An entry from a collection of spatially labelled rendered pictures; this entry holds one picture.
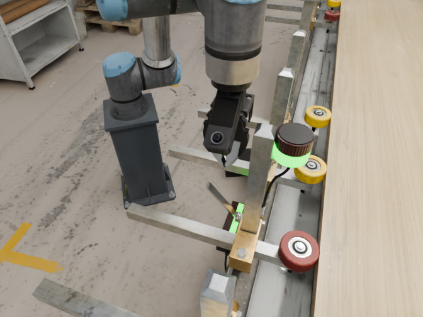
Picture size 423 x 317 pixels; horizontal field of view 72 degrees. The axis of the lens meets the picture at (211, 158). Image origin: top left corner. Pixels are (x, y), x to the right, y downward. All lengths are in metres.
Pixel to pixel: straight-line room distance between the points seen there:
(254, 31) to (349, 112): 0.66
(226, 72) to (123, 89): 0.98
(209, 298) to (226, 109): 0.29
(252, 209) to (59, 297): 0.38
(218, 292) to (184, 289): 1.21
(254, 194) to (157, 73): 0.92
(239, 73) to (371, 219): 0.46
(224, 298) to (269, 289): 0.56
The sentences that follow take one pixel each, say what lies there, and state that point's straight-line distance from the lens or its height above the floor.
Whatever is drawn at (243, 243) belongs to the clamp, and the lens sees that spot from 0.68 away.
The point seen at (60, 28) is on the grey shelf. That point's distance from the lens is 3.92.
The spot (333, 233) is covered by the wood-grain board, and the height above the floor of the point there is 0.90.
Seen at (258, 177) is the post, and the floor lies 1.06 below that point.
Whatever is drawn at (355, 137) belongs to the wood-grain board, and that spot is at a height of 0.90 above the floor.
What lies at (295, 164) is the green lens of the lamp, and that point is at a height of 1.12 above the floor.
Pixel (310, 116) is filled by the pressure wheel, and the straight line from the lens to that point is 0.98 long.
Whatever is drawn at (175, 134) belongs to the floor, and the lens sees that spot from 2.30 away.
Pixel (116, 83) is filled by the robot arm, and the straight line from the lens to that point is 1.40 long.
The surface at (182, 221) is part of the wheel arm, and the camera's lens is 0.72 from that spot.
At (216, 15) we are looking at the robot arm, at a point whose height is 1.32.
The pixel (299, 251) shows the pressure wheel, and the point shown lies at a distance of 0.65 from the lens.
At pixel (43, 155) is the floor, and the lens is 2.43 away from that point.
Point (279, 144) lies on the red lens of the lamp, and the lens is 0.48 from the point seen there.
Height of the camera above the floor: 1.46
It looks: 44 degrees down
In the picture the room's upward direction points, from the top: straight up
